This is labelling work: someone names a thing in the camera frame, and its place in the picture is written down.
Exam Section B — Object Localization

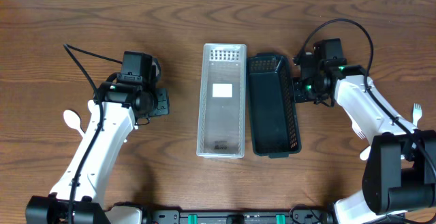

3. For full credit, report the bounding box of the white plastic fork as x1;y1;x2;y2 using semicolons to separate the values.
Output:
352;121;366;140
412;103;422;127
359;146;371;161

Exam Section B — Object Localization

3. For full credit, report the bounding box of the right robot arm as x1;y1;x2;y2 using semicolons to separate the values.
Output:
294;39;435;223

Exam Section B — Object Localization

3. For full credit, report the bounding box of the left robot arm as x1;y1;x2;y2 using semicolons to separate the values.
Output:
25;51;170;223

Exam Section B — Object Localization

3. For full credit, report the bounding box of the black plastic basket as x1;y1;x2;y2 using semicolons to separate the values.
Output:
247;52;301;159

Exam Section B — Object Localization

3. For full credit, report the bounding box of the clear plastic basket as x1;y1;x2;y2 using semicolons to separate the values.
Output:
196;43;247;159

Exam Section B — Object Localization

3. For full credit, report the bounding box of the white plastic spoon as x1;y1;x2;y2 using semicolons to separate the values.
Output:
87;100;95;113
63;110;84;138

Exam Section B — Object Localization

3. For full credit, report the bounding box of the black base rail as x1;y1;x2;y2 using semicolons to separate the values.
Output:
112;202;338;224

